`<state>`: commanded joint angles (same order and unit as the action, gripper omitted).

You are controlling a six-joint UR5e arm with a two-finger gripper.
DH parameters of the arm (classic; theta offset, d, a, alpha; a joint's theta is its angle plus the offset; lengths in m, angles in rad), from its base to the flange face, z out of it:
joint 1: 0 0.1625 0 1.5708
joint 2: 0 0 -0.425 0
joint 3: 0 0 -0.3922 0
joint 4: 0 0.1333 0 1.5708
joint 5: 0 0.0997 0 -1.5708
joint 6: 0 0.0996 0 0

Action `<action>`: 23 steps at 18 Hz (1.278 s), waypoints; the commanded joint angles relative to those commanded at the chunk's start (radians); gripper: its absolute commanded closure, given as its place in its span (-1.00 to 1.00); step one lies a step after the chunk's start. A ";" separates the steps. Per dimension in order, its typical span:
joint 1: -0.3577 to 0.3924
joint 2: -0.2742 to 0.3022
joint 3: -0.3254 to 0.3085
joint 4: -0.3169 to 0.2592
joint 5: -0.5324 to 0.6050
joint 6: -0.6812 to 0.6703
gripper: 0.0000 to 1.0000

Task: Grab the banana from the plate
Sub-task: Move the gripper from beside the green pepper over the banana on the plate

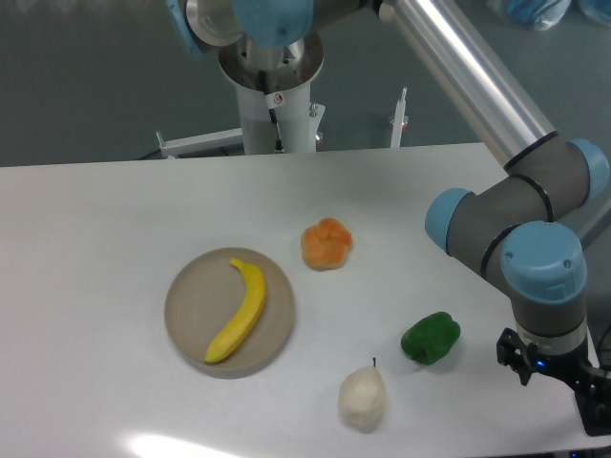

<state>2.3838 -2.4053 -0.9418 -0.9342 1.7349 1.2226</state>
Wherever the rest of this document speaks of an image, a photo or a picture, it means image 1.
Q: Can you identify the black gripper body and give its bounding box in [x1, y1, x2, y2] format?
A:
[518, 334, 591, 387]

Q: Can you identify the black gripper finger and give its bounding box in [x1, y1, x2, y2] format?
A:
[496, 328, 536, 386]
[573, 361, 610, 436]

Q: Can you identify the yellow banana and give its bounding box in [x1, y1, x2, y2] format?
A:
[204, 258, 267, 364]

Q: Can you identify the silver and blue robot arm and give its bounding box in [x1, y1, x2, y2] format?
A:
[160, 1, 610, 436]

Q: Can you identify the beige round plate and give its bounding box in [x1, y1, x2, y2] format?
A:
[164, 248, 296, 379]

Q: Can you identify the green bell pepper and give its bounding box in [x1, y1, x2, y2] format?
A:
[400, 311, 461, 365]

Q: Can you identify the white pear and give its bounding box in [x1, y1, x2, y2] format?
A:
[337, 357, 388, 433]

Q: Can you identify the orange bread roll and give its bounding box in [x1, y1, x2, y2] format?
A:
[301, 218, 353, 271]

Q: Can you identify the clear plastic bag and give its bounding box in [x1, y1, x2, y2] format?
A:
[486, 0, 610, 31]

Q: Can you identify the white right frame bracket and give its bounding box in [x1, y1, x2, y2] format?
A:
[390, 87, 409, 149]

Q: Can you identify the white frame bracket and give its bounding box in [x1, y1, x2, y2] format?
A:
[156, 128, 242, 158]
[390, 87, 409, 149]

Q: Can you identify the white left frame bracket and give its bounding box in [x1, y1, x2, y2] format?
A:
[156, 128, 242, 158]

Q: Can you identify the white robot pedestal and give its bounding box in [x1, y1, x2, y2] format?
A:
[219, 32, 326, 156]

